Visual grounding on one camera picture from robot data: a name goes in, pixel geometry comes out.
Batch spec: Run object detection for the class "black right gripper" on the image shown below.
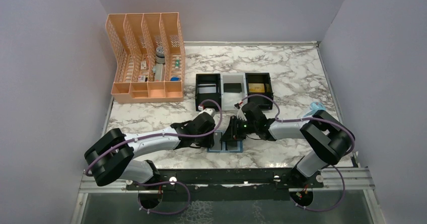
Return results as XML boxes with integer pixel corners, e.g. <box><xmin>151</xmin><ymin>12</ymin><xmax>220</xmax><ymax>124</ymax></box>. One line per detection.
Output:
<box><xmin>221</xmin><ymin>115</ymin><xmax>257</xmax><ymax>141</ymax></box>

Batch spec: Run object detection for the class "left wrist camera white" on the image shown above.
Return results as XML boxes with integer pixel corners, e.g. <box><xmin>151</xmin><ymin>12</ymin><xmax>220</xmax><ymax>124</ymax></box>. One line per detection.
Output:
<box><xmin>197</xmin><ymin>105</ymin><xmax>216</xmax><ymax>117</ymax></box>

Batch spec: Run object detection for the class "blue card holder wallet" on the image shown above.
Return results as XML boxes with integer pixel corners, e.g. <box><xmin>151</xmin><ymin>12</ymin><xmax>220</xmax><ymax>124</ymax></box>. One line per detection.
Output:
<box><xmin>206</xmin><ymin>131</ymin><xmax>243</xmax><ymax>153</ymax></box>

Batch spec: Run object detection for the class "white middle card tray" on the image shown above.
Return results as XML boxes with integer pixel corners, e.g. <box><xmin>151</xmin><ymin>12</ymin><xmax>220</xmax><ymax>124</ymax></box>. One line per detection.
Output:
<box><xmin>221</xmin><ymin>73</ymin><xmax>247</xmax><ymax>111</ymax></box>

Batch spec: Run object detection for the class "black right card tray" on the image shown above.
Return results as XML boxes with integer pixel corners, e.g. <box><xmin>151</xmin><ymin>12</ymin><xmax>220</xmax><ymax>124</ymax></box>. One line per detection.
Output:
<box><xmin>245</xmin><ymin>72</ymin><xmax>274</xmax><ymax>110</ymax></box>

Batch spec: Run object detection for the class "silver crest card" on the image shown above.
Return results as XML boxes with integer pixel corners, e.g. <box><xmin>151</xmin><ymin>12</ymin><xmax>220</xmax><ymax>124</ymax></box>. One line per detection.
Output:
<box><xmin>198</xmin><ymin>85</ymin><xmax>217</xmax><ymax>94</ymax></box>

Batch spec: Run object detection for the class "black left card tray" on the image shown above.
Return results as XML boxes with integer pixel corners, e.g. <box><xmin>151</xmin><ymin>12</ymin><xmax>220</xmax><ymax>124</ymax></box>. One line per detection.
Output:
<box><xmin>195</xmin><ymin>73</ymin><xmax>222</xmax><ymax>111</ymax></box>

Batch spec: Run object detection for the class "black card in middle tray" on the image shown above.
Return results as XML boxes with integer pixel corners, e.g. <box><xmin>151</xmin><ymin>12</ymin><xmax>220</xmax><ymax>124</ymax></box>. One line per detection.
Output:
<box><xmin>223</xmin><ymin>83</ymin><xmax>242</xmax><ymax>93</ymax></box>

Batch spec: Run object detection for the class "round tin in organizer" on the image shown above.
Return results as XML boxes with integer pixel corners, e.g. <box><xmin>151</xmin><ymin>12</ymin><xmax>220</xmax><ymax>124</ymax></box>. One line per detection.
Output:
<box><xmin>155</xmin><ymin>46</ymin><xmax>166</xmax><ymax>64</ymax></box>

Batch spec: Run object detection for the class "orange plastic desk organizer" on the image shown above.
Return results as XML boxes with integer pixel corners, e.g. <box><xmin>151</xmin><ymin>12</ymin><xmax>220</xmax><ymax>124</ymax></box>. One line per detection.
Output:
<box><xmin>105</xmin><ymin>12</ymin><xmax>186</xmax><ymax>104</ymax></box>

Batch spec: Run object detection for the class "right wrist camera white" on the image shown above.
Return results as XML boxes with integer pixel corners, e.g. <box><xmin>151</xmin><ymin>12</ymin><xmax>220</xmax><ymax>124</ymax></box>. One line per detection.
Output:
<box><xmin>235</xmin><ymin>103</ymin><xmax>247</xmax><ymax>121</ymax></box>

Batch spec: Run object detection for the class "black card tray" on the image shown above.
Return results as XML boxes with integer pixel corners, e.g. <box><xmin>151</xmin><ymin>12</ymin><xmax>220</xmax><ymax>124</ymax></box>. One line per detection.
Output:
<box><xmin>245</xmin><ymin>72</ymin><xmax>274</xmax><ymax>110</ymax></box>
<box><xmin>195</xmin><ymin>73</ymin><xmax>222</xmax><ymax>111</ymax></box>

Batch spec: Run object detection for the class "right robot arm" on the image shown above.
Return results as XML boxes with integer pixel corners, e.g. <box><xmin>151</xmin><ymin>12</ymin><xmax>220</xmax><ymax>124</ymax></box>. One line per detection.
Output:
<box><xmin>221</xmin><ymin>102</ymin><xmax>355</xmax><ymax>187</ymax></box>

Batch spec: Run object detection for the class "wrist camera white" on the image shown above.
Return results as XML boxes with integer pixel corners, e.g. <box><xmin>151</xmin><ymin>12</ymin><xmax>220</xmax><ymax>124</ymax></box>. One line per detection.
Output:
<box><xmin>235</xmin><ymin>103</ymin><xmax>247</xmax><ymax>121</ymax></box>
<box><xmin>197</xmin><ymin>105</ymin><xmax>216</xmax><ymax>117</ymax></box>

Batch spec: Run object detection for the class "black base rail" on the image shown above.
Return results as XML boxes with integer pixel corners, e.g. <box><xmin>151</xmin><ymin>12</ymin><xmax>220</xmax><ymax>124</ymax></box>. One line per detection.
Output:
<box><xmin>158</xmin><ymin>168</ymin><xmax>324</xmax><ymax>189</ymax></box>

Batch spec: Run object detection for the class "green white small bottle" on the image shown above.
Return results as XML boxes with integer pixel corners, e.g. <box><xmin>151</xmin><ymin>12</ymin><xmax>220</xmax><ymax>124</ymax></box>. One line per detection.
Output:
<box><xmin>175</xmin><ymin>58</ymin><xmax>180</xmax><ymax>69</ymax></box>

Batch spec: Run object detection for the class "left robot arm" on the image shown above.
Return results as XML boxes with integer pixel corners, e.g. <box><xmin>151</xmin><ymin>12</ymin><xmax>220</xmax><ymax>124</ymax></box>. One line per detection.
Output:
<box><xmin>84</xmin><ymin>112</ymin><xmax>216</xmax><ymax>189</ymax></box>

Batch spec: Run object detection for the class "grey card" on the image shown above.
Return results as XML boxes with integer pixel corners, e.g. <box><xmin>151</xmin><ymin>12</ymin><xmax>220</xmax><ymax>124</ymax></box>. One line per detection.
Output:
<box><xmin>211</xmin><ymin>131</ymin><xmax>223</xmax><ymax>151</ymax></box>

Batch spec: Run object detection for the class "white red labelled box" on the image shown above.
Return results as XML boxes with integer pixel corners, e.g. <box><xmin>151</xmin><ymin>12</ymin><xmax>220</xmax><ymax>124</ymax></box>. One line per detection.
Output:
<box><xmin>137</xmin><ymin>75</ymin><xmax>147</xmax><ymax>82</ymax></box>

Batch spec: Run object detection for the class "light blue tape dispenser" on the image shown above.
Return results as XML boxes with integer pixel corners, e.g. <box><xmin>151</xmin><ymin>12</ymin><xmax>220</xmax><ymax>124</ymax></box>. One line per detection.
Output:
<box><xmin>301</xmin><ymin>102</ymin><xmax>326</xmax><ymax>118</ymax></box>

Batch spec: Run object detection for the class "aluminium frame rail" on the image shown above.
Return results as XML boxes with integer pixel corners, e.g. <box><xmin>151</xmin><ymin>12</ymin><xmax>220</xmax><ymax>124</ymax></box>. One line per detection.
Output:
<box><xmin>79</xmin><ymin>167</ymin><xmax>376</xmax><ymax>193</ymax></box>

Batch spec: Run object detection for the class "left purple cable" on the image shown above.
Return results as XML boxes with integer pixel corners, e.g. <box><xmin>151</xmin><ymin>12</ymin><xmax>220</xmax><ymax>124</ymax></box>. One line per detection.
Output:
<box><xmin>85</xmin><ymin>99</ymin><xmax>224</xmax><ymax>216</ymax></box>

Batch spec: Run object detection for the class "gold card in right tray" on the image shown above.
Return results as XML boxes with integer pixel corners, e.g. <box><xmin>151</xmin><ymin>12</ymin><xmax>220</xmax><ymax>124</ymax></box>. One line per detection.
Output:
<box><xmin>248</xmin><ymin>83</ymin><xmax>266</xmax><ymax>93</ymax></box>

